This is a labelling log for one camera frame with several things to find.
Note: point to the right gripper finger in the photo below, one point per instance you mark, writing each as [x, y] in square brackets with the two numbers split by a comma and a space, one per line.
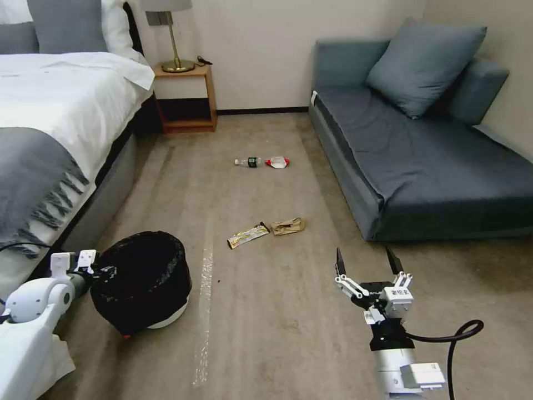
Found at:
[394, 262]
[340, 264]

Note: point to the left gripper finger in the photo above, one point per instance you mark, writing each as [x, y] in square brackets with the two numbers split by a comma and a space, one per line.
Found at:
[110, 271]

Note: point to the trash bin with black bag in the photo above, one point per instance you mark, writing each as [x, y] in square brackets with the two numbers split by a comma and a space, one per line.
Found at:
[141, 283]

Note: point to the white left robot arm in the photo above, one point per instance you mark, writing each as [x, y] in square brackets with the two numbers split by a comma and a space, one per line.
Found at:
[29, 304]

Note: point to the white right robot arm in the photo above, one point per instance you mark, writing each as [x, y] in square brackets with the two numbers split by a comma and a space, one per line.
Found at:
[393, 366]

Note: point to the clear floor tape strip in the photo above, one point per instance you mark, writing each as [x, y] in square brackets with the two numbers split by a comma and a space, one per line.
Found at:
[204, 316]

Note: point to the crumpled brown paper bag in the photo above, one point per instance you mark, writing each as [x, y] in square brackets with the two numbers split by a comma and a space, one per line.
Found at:
[289, 226]

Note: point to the grey bed base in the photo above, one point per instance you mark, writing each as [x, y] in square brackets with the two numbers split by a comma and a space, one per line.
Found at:
[104, 183]

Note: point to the yellow and black snack wrapper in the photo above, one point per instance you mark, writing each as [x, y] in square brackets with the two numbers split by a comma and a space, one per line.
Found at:
[247, 236]

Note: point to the blue-grey sofa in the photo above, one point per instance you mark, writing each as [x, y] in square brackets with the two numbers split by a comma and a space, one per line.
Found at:
[408, 162]

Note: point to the grey fringed bed blanket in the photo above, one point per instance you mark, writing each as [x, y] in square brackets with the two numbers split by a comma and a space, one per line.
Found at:
[33, 183]

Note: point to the red and white wrapper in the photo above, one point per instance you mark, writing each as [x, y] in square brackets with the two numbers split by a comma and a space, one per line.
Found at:
[278, 161]

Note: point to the clear plastic water bottle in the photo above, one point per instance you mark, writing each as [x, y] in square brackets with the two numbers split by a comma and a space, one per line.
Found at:
[247, 161]

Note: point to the white sofa tag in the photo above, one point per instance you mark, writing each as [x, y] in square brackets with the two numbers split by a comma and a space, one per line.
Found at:
[313, 98]

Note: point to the white bed duvet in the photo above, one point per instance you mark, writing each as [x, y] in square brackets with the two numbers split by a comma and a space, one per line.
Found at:
[71, 96]

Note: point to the blue-grey sofa bolster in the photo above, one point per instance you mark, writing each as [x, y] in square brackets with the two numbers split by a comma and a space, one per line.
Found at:
[479, 91]

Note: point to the wooden nightstand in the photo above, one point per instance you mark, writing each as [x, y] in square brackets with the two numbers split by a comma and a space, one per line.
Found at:
[189, 98]

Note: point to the square blue-grey cushion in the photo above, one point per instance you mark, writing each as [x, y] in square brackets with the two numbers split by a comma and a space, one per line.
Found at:
[424, 66]

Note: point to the white bed pillow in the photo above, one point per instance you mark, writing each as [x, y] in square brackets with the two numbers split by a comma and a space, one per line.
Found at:
[14, 10]
[118, 29]

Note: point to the brass table lamp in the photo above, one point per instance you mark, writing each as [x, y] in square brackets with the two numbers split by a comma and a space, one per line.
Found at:
[175, 37]

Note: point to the black headboard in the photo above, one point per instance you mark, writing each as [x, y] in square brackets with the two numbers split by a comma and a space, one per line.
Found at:
[135, 27]

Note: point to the small grey bed pillow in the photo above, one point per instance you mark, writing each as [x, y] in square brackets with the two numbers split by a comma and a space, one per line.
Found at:
[16, 38]

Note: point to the large grey bed pillow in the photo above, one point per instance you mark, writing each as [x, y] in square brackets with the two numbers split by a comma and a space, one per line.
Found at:
[68, 25]

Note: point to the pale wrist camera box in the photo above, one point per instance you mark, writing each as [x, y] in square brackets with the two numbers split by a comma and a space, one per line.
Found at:
[87, 258]
[399, 302]

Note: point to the grey wall switch plate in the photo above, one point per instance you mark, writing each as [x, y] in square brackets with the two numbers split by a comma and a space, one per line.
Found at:
[155, 18]

